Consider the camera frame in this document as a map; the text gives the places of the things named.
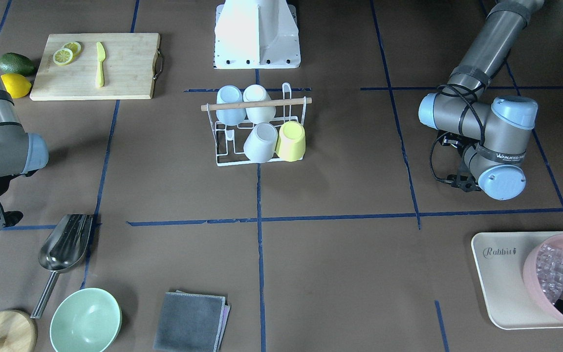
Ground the beige tray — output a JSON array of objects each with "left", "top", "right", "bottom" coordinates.
[{"left": 471, "top": 231, "right": 563, "bottom": 330}]

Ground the grey folded cloth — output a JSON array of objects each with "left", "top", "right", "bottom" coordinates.
[{"left": 153, "top": 290, "right": 231, "bottom": 352}]

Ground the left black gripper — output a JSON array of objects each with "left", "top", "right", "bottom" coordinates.
[{"left": 440, "top": 132, "right": 481, "bottom": 192}]

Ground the yellow lemon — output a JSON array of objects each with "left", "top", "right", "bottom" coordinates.
[{"left": 0, "top": 73, "right": 33, "bottom": 99}]

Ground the steel scoop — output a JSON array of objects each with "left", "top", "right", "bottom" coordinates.
[{"left": 30, "top": 214, "right": 94, "bottom": 319}]

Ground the yellow cup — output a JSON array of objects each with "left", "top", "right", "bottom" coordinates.
[{"left": 276, "top": 121, "right": 306, "bottom": 162}]

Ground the grey cup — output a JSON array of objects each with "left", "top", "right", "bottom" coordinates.
[{"left": 243, "top": 123, "right": 279, "bottom": 163}]

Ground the green bowl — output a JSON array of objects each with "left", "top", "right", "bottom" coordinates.
[{"left": 49, "top": 288, "right": 122, "bottom": 352}]

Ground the lemon slice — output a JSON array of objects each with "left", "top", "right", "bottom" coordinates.
[
  {"left": 62, "top": 42, "right": 83, "bottom": 57},
  {"left": 52, "top": 47, "right": 75, "bottom": 66}
]

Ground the white wire cup rack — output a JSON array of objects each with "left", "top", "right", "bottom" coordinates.
[{"left": 200, "top": 83, "right": 312, "bottom": 167}]

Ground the cream white cup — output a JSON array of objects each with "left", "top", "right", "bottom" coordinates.
[{"left": 242, "top": 84, "right": 277, "bottom": 125}]

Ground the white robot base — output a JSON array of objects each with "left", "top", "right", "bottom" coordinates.
[{"left": 213, "top": 0, "right": 302, "bottom": 69}]

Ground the wooden cutting board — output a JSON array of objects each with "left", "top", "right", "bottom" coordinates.
[{"left": 30, "top": 33, "right": 162, "bottom": 102}]

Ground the yellow plastic knife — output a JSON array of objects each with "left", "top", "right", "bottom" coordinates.
[{"left": 95, "top": 42, "right": 107, "bottom": 88}]

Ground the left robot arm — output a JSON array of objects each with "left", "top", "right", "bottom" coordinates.
[{"left": 418, "top": 0, "right": 544, "bottom": 200}]

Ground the wooden mug tree stand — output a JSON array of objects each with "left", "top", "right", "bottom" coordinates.
[{"left": 0, "top": 309, "right": 37, "bottom": 352}]

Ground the pink bowl with ice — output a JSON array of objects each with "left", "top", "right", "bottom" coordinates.
[{"left": 522, "top": 233, "right": 563, "bottom": 323}]

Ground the green avocado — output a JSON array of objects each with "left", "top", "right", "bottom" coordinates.
[{"left": 0, "top": 53, "right": 37, "bottom": 77}]

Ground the light blue cup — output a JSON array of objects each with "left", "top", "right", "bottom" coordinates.
[{"left": 216, "top": 85, "right": 247, "bottom": 127}]

